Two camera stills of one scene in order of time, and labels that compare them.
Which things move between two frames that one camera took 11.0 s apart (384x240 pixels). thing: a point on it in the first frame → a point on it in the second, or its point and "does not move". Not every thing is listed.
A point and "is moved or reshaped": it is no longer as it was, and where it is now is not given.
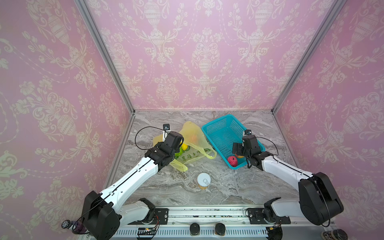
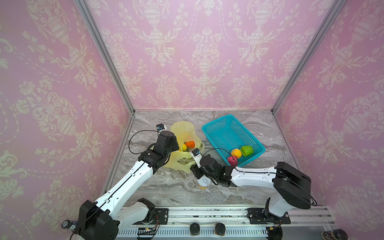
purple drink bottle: [75, 226] does not move
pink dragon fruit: [233, 160] does not move
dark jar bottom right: [334, 234] does not move
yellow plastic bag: [197, 148] is moved or reshaped
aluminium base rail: [215, 224] does not move
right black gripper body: [238, 149] → [196, 171]
